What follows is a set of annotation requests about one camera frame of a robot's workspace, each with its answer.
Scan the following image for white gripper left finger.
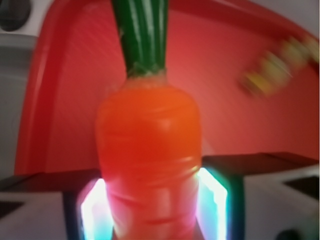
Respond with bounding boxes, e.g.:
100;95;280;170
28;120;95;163
0;169;113;240

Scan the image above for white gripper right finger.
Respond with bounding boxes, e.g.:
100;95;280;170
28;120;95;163
194;152;320;240

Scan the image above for orange toy carrot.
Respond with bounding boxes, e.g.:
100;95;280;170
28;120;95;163
95;0;202;240

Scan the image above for red plastic tray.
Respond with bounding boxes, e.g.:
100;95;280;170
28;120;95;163
14;0;319;175

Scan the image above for multicolour braided rope toy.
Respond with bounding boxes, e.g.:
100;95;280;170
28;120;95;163
239;35;320;97

